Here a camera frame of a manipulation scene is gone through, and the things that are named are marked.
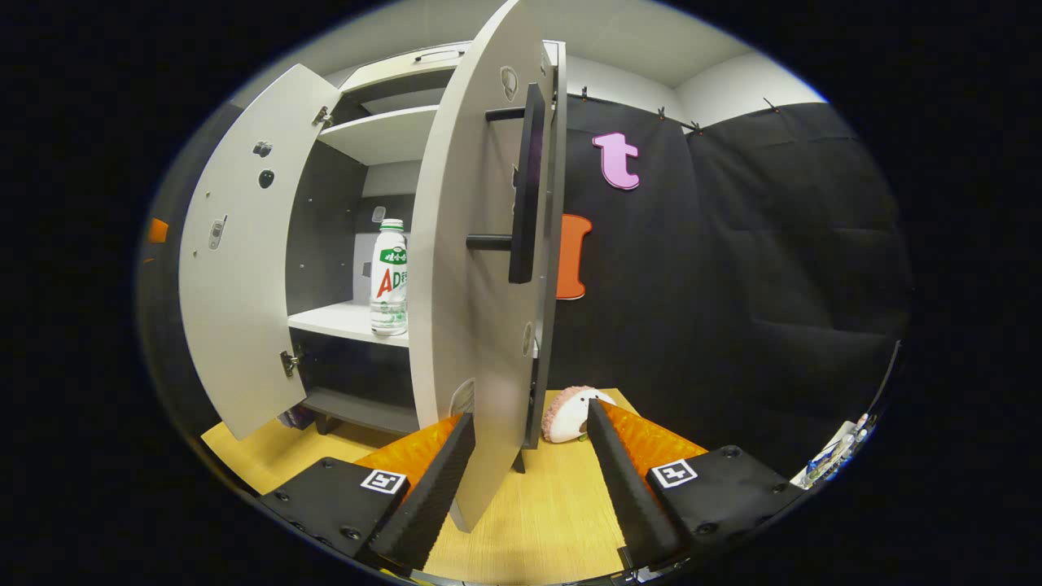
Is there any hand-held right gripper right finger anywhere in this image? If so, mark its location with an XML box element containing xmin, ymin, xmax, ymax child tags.
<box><xmin>586</xmin><ymin>399</ymin><xmax>807</xmax><ymax>571</ymax></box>

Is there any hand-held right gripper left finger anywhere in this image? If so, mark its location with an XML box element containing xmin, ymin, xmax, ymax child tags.
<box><xmin>260</xmin><ymin>411</ymin><xmax>477</xmax><ymax>575</ymax></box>

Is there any white cabinet door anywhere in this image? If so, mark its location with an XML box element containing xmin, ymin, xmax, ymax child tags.
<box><xmin>177</xmin><ymin>63</ymin><xmax>343</xmax><ymax>440</ymax></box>
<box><xmin>407</xmin><ymin>0</ymin><xmax>568</xmax><ymax>534</ymax></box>

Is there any white bottle with green label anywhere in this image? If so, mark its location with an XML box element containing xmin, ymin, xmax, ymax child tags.
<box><xmin>369</xmin><ymin>218</ymin><xmax>409</xmax><ymax>337</ymax></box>

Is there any pink and white plush toy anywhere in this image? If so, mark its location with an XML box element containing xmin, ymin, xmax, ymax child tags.
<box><xmin>541</xmin><ymin>386</ymin><xmax>617</xmax><ymax>444</ymax></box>

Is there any white tray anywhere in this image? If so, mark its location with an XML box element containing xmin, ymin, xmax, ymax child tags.
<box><xmin>798</xmin><ymin>444</ymin><xmax>847</xmax><ymax>489</ymax></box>

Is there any white and grey cabinet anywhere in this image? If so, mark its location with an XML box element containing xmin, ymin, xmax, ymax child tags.
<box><xmin>285</xmin><ymin>41</ymin><xmax>567</xmax><ymax>436</ymax></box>

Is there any black backdrop cloth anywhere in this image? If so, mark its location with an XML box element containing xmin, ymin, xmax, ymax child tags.
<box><xmin>138</xmin><ymin>90</ymin><xmax>911</xmax><ymax>481</ymax></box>

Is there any white cabinet drawer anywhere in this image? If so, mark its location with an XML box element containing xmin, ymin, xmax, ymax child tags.
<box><xmin>338</xmin><ymin>42</ymin><xmax>563</xmax><ymax>94</ymax></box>

